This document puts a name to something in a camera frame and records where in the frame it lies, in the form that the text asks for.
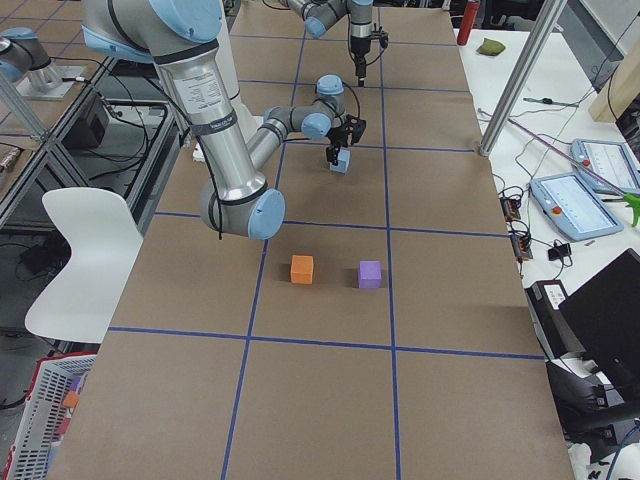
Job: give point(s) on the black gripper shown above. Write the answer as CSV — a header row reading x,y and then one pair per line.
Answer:
x,y
338,137
359,48

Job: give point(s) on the blue foam block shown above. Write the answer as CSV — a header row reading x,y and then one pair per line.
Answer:
x,y
342,162

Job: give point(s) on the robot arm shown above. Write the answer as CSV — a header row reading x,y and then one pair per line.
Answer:
x,y
320,16
187,43

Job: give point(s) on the orange foam block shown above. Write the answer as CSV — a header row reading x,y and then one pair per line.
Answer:
x,y
302,269

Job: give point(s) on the purple foam block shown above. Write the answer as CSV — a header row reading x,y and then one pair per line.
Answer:
x,y
369,274

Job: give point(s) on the red cylinder bottle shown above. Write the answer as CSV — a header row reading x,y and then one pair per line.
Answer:
x,y
467,22

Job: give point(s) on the green cloth pouch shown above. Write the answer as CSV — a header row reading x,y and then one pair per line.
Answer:
x,y
490,47

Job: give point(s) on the green smartwatch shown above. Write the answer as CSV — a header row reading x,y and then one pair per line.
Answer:
x,y
551,102

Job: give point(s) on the blue teach pendant near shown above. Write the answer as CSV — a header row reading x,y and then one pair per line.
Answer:
x,y
573,207

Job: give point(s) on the blue teach pendant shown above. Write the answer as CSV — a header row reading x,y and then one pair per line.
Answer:
x,y
611,160
573,207

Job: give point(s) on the white plastic chair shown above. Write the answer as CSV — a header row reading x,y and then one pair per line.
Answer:
x,y
79,303

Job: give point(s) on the blue teach pendant far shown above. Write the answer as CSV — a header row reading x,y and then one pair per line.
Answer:
x,y
611,160

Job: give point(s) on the black laptop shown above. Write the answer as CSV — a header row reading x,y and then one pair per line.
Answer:
x,y
604,315

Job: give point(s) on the white plastic basket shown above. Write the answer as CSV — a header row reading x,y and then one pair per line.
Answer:
x,y
39,432

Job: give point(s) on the aluminium frame post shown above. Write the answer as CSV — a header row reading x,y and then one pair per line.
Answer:
x,y
536,40

